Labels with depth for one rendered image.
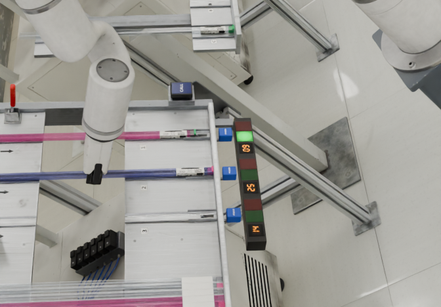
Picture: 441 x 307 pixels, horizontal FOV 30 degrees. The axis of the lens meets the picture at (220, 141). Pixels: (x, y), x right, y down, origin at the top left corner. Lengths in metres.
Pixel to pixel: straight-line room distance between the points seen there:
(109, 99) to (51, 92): 1.47
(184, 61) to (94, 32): 0.72
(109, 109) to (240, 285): 0.86
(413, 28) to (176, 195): 0.60
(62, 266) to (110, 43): 0.84
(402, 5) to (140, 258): 0.70
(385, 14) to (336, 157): 1.12
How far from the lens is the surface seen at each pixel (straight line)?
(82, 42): 1.46
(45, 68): 2.91
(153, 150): 1.82
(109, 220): 2.17
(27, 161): 1.83
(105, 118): 1.57
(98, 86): 1.52
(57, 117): 1.92
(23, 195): 1.77
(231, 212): 1.71
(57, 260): 2.28
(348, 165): 2.54
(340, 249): 2.44
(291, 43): 3.01
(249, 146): 1.85
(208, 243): 1.68
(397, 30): 1.55
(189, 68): 2.19
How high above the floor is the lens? 1.84
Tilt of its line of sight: 38 degrees down
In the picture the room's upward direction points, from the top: 56 degrees counter-clockwise
